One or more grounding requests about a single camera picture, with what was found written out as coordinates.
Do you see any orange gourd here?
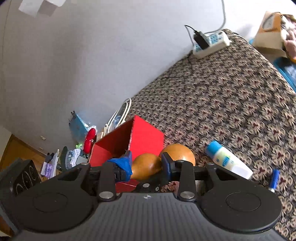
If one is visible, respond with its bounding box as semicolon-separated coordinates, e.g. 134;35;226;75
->
131;144;196;181

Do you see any white blue-capped lotion tube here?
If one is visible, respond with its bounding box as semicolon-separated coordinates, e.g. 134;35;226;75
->
205;141;253;179

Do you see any blue white marker pen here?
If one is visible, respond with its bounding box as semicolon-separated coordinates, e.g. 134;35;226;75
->
268;169;280;193

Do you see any red cardboard box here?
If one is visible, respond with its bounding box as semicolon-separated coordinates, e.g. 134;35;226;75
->
89;115;164;199

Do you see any red round toy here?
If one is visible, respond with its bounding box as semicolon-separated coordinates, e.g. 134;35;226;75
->
83;128;96;154

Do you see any blue plastic bag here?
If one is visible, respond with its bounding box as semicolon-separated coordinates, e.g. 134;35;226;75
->
69;111;91;144

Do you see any floral patterned tablecloth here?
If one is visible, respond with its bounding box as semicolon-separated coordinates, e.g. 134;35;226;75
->
128;30;295;240

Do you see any black speaker box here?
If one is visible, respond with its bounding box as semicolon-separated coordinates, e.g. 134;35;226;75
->
1;159;41;196

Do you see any black plug adapter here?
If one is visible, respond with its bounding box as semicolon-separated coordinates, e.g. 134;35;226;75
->
193;31;210;50

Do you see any white power strip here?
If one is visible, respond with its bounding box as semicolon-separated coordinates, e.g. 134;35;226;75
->
193;31;231;59

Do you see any brown cardboard box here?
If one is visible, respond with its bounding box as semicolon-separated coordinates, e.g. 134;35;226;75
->
252;11;295;59

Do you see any white coiled cable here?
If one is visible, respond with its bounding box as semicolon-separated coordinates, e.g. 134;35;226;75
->
102;97;132;137

